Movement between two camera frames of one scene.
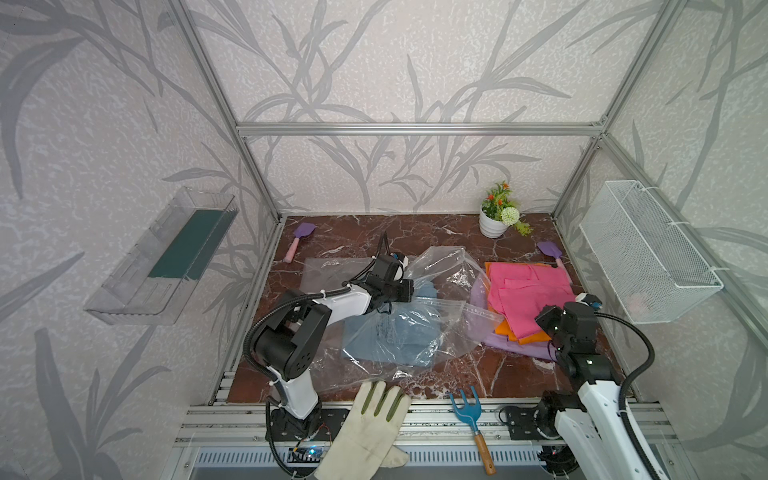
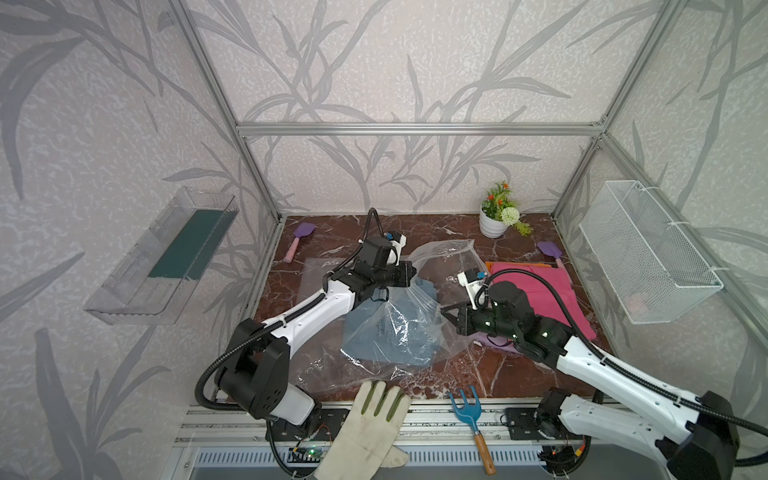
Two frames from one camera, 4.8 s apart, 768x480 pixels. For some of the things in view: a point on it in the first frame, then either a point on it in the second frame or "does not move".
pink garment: x=521 y=291 does not move
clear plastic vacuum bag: x=447 y=315 does not move
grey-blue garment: x=402 y=336 does not move
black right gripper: x=545 y=317 to x=463 y=319
